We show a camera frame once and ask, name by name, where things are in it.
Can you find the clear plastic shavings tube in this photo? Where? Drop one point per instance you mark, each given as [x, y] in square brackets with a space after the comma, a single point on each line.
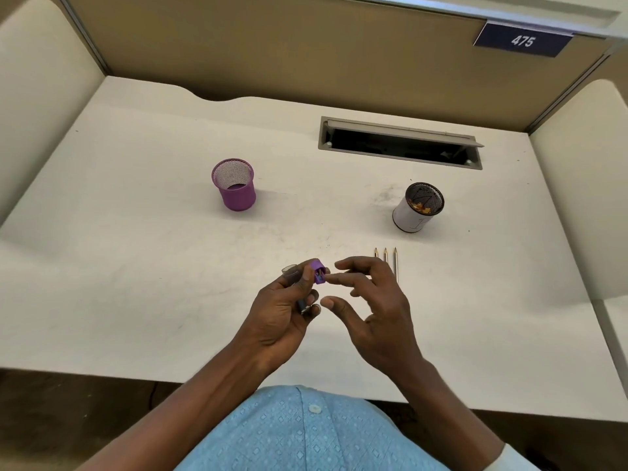
[290, 273]

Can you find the dark blue number sign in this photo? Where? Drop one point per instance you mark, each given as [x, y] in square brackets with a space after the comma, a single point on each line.
[490, 41]

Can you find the tan back partition panel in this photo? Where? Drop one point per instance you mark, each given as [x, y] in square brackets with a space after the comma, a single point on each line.
[294, 48]

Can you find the light blue patterned shirt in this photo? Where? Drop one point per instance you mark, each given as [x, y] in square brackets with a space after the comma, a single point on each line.
[304, 441]

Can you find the person's right forearm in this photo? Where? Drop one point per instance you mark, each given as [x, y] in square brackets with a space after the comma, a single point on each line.
[446, 421]

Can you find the person's left forearm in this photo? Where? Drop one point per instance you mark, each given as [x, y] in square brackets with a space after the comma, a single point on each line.
[181, 416]

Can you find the purple mesh pencil cup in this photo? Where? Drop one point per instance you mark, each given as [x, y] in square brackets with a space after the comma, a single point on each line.
[238, 198]

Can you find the white cup with black rim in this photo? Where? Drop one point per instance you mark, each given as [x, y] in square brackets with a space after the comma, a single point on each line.
[407, 218]

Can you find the tan neighbouring partition panel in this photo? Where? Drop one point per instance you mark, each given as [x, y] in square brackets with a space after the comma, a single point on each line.
[615, 68]

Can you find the person's right hand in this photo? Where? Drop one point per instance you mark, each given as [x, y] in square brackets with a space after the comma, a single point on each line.
[382, 333]

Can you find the cream side divider panel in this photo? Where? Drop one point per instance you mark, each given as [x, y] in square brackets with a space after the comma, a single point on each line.
[44, 102]
[584, 191]

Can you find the person's left hand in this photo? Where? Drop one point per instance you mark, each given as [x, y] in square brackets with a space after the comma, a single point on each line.
[275, 323]

